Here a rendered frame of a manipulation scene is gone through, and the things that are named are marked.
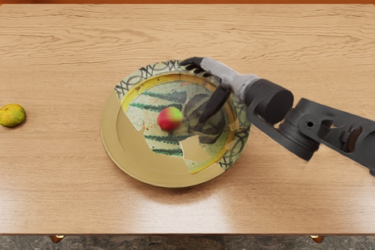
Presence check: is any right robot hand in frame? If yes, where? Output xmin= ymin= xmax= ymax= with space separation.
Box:
xmin=179 ymin=56 xmax=261 ymax=124

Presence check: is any patterned gold plate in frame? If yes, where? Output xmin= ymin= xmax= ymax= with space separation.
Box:
xmin=100 ymin=60 xmax=251 ymax=189

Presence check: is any yellow green fruit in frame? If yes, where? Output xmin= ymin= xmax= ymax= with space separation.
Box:
xmin=0 ymin=103 xmax=26 ymax=128

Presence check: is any red green apple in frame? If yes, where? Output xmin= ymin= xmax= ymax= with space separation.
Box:
xmin=156 ymin=107 xmax=184 ymax=132

